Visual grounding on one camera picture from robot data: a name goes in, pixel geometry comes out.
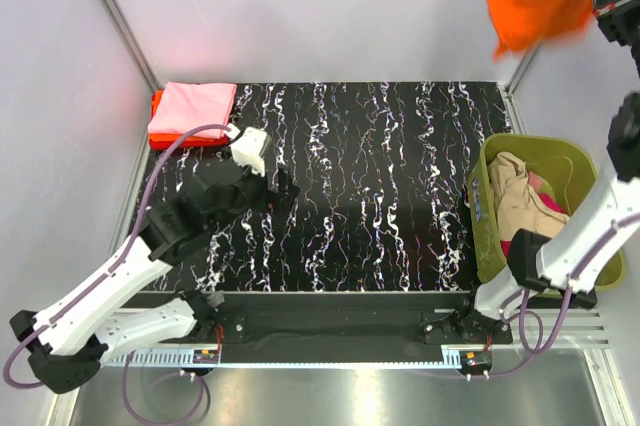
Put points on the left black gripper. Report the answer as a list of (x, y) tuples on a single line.
[(278, 202)]

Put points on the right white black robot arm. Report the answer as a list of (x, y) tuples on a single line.
[(571, 261)]

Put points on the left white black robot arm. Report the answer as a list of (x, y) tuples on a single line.
[(71, 340)]

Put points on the black marble pattern mat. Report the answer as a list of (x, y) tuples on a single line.
[(382, 171)]

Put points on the folded pink t shirt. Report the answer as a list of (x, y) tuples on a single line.
[(181, 107)]

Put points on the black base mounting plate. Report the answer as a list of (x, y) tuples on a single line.
[(327, 330)]

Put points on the olive green plastic basket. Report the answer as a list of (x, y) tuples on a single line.
[(565, 166)]

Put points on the pink garment in basket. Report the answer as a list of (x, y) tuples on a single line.
[(539, 184)]

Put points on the magenta garment in basket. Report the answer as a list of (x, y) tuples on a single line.
[(536, 212)]

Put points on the beige garment in basket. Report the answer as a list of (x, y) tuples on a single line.
[(508, 174)]

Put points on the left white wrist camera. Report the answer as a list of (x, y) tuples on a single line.
[(248, 148)]

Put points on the right aluminium frame post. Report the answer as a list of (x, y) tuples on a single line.
[(522, 69)]

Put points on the aluminium frame post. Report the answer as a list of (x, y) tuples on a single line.
[(129, 41), (522, 69)]

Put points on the white slotted cable duct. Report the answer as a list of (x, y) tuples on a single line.
[(170, 357)]

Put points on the left aluminium frame post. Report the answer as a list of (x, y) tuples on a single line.
[(129, 41)]

